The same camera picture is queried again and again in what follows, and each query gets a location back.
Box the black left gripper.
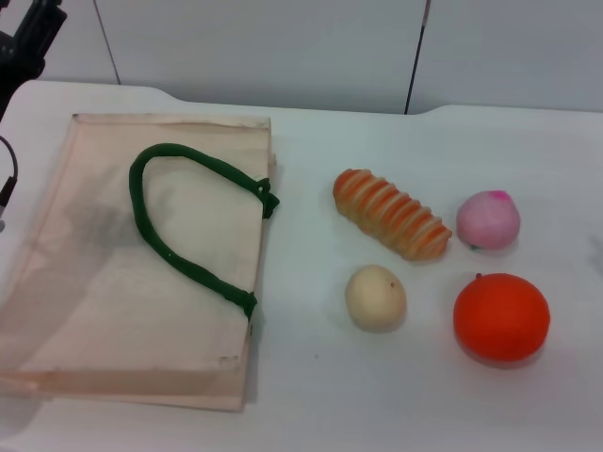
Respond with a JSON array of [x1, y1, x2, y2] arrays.
[[0, 0, 68, 81]]

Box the beige canvas tote bag green handles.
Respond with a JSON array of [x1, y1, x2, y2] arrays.
[[0, 112, 281, 413]]

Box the orange striped bread loaf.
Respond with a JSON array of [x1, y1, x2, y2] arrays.
[[333, 168, 453, 263]]

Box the round beige egg yolk pastry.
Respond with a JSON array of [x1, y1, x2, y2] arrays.
[[344, 264, 408, 333]]

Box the pink peach bun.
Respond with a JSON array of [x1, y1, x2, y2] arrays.
[[455, 188, 522, 252]]

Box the round orange fruit toy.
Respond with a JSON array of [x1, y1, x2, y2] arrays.
[[452, 271, 551, 363]]

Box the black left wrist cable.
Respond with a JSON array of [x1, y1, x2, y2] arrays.
[[0, 135, 21, 233]]

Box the thin black wall strip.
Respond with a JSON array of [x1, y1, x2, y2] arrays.
[[403, 0, 432, 116]]

